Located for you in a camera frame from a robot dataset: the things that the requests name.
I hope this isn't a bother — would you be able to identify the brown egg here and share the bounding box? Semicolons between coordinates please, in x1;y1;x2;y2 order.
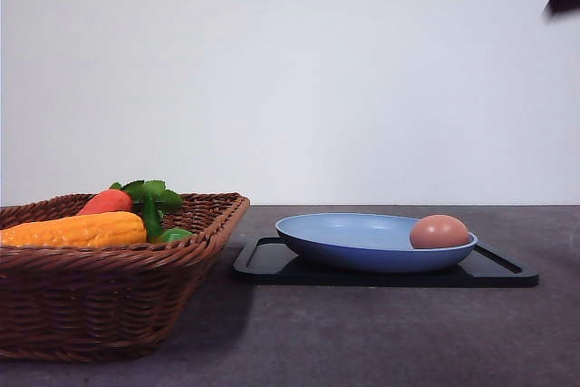
410;214;469;248

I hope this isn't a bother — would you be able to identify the blue plate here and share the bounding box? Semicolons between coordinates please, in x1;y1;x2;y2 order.
275;213;478;273

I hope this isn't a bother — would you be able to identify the brown wicker basket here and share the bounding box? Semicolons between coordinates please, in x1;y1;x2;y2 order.
0;192;250;362

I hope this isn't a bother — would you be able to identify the black tray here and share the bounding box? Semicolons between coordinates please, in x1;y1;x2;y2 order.
233;237;538;287

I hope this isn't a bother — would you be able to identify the green toy pepper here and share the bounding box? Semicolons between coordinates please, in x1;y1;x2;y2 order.
152;228;193;243

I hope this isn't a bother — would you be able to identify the yellow toy corn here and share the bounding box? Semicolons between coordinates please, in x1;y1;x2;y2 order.
0;212;147;248

